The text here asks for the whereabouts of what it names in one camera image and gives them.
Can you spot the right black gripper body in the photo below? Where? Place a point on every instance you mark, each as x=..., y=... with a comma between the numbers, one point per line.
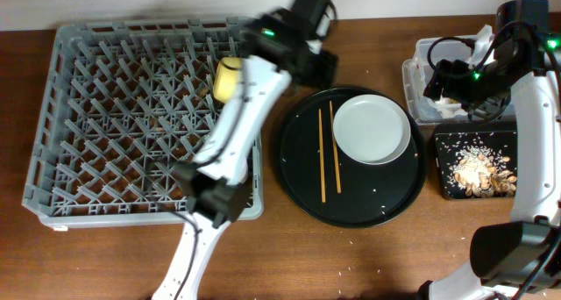
x=472, y=88

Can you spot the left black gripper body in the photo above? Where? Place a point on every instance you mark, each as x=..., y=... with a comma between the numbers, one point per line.
x=313, y=67

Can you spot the wooden chopstick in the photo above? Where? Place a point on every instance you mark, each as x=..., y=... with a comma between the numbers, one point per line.
x=335, y=151
x=321, y=156

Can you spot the grey round plate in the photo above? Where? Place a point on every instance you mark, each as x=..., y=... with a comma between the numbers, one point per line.
x=371, y=129

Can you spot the yellow bowl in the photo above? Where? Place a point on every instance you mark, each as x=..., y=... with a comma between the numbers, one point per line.
x=228, y=75

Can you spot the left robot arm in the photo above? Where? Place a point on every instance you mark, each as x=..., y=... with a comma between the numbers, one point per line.
x=279, y=48

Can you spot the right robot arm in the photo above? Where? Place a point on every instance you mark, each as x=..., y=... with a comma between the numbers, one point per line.
x=520, y=65

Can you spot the grey dishwasher rack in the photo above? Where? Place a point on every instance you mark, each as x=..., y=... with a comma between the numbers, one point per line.
x=122, y=101

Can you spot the crumpled white paper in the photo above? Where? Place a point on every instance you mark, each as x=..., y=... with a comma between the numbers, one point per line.
x=447, y=107

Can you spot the clear plastic bin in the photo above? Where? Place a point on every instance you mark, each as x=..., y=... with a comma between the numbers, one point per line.
x=416, y=73

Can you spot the rectangular black tray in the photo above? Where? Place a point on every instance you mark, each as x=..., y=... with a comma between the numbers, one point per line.
x=499, y=136

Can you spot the round black tray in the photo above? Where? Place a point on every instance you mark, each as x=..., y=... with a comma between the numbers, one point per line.
x=371, y=195

